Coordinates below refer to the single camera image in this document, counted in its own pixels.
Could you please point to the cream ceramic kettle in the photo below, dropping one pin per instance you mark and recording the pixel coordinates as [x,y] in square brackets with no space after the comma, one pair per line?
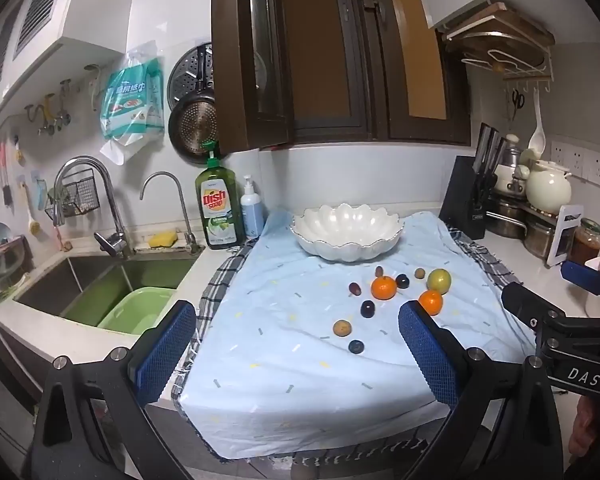
[547,190]

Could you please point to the red grape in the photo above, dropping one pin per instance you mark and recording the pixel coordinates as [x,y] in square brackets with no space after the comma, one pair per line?
[354,288]

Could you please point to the orange with stem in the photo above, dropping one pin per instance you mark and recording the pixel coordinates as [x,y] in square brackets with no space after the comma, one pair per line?
[383,288]

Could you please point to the wooden cutting boards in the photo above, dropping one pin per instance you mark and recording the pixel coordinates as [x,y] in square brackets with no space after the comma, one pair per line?
[500,30]

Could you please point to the stainless steel sink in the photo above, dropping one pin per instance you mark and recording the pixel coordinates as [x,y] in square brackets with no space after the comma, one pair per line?
[80,285]

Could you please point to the white flat grater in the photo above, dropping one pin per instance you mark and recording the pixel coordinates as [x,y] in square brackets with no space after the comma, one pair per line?
[562,240]

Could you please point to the dark blue grape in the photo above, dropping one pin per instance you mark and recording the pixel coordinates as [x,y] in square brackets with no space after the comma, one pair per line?
[356,346]

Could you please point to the perforated steel steamer plate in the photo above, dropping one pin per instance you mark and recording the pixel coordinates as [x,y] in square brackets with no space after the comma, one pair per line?
[187,72]

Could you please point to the green dish soap bottle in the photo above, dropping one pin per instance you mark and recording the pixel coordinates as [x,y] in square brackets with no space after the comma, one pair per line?
[220,210]

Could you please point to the small green-brown fruit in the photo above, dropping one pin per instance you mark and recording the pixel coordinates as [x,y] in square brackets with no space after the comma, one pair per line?
[419,273]

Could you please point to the thin steel gooseneck faucet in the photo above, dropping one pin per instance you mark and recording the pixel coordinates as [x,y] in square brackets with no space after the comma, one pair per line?
[189,240]

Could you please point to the green plastic basin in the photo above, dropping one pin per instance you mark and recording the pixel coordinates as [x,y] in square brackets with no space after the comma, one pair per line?
[130,310]

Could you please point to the white vented range hood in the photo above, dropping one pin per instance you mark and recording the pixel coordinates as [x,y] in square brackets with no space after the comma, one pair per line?
[80,10]

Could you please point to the dark purple grape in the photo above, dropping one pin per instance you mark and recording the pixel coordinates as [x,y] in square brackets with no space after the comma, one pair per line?
[367,308]
[403,281]

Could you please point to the small orange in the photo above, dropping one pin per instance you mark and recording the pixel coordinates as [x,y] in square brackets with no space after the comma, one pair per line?
[430,303]

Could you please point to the tall steel pull-down faucet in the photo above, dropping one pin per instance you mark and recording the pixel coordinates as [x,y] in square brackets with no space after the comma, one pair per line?
[112,240]

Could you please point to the hanging yellow kitchen tool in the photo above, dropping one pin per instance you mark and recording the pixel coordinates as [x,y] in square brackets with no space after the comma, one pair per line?
[42,107]

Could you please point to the person's right hand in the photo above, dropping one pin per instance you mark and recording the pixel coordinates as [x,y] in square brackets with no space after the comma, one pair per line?
[587,425]

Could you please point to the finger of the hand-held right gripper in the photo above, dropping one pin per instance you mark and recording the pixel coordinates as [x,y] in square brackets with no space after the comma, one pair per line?
[580,276]
[527,305]

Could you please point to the stainless steel pot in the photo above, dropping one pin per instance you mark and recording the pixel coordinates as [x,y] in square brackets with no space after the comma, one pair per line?
[505,220]
[537,240]

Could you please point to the plastic bag of paper towels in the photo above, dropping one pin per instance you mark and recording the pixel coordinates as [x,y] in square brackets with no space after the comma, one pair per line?
[127,105]

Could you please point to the dark brown window frame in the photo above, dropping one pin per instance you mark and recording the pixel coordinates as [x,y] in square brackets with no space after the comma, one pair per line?
[330,60]

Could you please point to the white wall socket panel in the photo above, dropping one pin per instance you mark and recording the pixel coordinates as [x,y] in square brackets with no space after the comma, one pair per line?
[580,162]

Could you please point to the blue white pump bottle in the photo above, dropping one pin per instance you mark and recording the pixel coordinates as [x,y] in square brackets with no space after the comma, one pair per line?
[252,210]

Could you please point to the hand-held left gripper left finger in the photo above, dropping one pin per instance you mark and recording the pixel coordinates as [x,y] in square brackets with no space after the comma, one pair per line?
[165,355]

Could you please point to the light blue patterned cloth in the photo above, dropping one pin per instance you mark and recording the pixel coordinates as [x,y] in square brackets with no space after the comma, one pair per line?
[290,360]

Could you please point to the yellow-green lemon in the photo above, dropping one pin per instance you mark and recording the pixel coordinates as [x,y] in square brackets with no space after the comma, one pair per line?
[439,281]

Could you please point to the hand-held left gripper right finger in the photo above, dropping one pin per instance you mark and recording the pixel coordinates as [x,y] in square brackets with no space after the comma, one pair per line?
[427,355]

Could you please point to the white ladle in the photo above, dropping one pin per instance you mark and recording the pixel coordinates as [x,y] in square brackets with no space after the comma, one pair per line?
[536,137]

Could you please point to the yellow-brown small fruit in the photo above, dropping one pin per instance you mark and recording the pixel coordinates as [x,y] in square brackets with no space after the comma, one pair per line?
[342,328]

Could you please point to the yellow sponge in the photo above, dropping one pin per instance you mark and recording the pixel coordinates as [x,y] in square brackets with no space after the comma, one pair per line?
[162,239]

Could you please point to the grey checkered cloth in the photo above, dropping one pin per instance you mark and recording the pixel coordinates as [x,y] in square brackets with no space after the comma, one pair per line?
[220,280]

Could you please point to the black frying pan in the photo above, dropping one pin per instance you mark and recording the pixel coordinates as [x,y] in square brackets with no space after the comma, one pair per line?
[192,127]

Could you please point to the white scalloped bowl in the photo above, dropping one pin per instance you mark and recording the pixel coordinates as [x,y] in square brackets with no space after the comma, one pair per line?
[347,232]

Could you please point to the black scissors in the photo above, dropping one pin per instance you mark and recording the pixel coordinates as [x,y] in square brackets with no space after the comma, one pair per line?
[517,102]

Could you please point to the black knife block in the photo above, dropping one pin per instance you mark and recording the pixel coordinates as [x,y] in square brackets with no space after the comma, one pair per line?
[462,200]

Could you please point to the glass jar of brown sauce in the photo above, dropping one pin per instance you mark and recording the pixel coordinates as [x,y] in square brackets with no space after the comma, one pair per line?
[586,247]

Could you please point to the steel drain basket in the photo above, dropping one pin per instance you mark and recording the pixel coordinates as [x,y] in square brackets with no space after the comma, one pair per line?
[5,260]

